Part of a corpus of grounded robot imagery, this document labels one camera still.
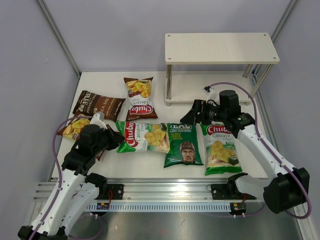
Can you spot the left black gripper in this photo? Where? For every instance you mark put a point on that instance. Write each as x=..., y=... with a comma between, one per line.
x=116, y=140

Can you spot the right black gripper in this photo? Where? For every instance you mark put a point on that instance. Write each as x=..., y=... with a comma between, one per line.
x=192, y=117

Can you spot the green Chuba cassava chips bag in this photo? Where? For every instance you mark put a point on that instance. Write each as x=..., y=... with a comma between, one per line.
x=143, y=137

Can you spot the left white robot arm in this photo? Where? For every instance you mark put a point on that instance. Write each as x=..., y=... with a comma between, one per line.
x=75, y=188

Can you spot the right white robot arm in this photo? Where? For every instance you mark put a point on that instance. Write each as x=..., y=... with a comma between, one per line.
x=285, y=186

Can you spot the dark green Real chips bag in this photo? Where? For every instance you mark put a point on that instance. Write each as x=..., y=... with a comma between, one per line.
x=184, y=148

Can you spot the brown Chuba cassava chips bag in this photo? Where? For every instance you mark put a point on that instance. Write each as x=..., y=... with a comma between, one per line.
x=139, y=103

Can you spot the white two-tier wooden shelf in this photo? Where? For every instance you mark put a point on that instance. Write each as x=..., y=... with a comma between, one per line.
x=214, y=49

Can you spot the brown Kettle sea salt bag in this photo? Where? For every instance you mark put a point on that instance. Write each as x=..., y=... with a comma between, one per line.
x=90, y=103

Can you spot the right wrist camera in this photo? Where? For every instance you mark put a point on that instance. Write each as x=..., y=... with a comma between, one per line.
x=212, y=95

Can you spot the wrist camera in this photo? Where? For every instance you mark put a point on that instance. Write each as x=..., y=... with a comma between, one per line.
x=98, y=119
x=212, y=95

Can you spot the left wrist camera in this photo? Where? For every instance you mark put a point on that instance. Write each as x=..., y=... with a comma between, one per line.
x=98, y=119

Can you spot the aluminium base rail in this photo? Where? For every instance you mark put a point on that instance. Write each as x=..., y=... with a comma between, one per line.
x=165, y=195

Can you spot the right aluminium frame post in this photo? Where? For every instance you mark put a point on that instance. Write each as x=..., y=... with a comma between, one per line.
x=284, y=19

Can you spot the aluminium frame post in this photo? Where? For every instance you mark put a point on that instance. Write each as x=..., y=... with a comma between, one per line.
x=58, y=36
x=284, y=19

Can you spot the left aluminium frame post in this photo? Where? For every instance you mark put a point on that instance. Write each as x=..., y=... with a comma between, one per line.
x=58, y=36

